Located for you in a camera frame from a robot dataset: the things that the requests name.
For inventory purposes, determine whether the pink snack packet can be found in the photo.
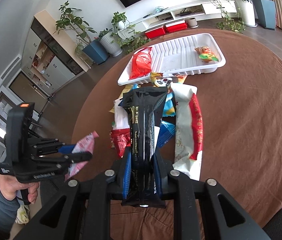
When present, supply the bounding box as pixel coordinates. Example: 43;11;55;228
65;131;99;180

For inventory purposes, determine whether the blue roll cake package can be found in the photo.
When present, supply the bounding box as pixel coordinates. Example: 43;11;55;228
120;87;176;148

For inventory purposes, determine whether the red crinkle-edge snack packet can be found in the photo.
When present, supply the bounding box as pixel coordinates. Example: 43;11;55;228
110;128;130;158

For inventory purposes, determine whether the black snack package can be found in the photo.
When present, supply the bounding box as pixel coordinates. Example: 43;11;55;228
120;86;169;209

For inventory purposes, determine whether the left hand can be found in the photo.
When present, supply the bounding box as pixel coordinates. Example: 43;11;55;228
0;174;40;204

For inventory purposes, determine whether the white red long snack package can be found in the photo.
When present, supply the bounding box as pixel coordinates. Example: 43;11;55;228
171;83;203;180

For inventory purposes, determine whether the light blue snack packet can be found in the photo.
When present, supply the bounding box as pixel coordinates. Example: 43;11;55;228
163;92;176;117

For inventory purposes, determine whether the yellow snack packet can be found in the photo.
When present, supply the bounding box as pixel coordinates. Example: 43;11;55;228
118;84;140;100

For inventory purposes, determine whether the cartoon face snack packet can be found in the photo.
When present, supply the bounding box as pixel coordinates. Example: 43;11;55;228
150;72;187;87

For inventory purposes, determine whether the wooden white cabinet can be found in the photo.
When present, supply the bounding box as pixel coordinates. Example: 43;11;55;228
21;10;90;96

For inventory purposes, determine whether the red chip bag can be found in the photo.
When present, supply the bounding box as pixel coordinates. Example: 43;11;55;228
129;47;152;80

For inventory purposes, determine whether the brown tablecloth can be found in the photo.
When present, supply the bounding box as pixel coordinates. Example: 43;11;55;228
72;29;282;239

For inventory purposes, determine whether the blue square planter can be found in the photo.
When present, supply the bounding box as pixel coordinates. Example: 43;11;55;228
82;39;109;65

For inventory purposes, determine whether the white plastic tray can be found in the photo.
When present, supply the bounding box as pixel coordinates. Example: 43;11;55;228
116;32;227;86

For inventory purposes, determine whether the orange snack packet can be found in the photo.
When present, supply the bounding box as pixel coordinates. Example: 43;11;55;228
195;46;219;62

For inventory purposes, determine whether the white ribbed planter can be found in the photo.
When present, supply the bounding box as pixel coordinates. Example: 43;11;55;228
99;33;122;57

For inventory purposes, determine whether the red storage box left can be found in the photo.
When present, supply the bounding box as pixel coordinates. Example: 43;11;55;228
145;26;166;40

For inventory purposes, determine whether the red storage box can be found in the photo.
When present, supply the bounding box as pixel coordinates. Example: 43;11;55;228
145;26;166;40
165;20;188;33

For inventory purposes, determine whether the red storage box right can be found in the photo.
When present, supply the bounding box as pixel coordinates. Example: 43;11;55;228
165;20;188;33

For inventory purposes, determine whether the small round pot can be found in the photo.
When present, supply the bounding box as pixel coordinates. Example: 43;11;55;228
185;17;198;28

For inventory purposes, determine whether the white tv console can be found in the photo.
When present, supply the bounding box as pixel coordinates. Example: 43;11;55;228
131;0;237;32

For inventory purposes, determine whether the white tall planter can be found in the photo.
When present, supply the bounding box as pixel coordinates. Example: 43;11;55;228
235;0;257;27

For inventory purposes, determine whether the blue-grey tall planter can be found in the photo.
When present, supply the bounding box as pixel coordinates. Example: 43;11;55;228
252;0;276;30

